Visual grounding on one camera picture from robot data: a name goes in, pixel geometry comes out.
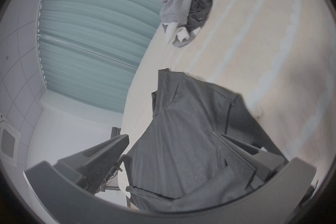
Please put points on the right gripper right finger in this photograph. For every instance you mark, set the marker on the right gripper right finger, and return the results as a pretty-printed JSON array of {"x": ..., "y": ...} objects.
[{"x": 265, "y": 162}]

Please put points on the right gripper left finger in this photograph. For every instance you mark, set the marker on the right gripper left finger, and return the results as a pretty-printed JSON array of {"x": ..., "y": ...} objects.
[{"x": 99, "y": 162}]

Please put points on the black T-shirt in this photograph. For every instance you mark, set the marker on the black T-shirt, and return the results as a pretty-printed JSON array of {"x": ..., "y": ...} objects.
[{"x": 189, "y": 139}]

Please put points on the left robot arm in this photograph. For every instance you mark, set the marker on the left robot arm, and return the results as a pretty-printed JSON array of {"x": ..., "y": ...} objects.
[{"x": 112, "y": 173}]

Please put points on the bed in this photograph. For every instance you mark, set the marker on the bed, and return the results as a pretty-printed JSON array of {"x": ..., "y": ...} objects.
[{"x": 262, "y": 60}]

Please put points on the pile of clothes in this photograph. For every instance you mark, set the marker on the pile of clothes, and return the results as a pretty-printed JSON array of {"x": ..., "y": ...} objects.
[{"x": 183, "y": 5}]

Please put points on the ceiling air conditioner vent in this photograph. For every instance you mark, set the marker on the ceiling air conditioner vent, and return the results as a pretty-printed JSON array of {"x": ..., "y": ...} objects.
[{"x": 9, "y": 139}]

